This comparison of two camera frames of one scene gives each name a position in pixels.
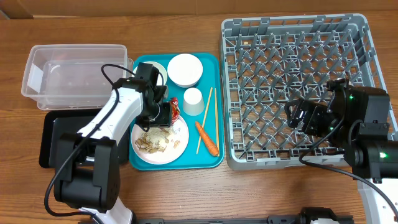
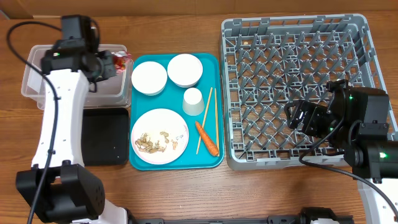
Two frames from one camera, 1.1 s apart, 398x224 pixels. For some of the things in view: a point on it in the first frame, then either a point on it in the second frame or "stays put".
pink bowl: [185, 70] stays put
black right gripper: [316, 116] stays put
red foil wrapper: [175, 109] -> [121, 60]
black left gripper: [164, 120] -> [111, 72]
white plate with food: [160, 145] stays put
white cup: [193, 101] stays put
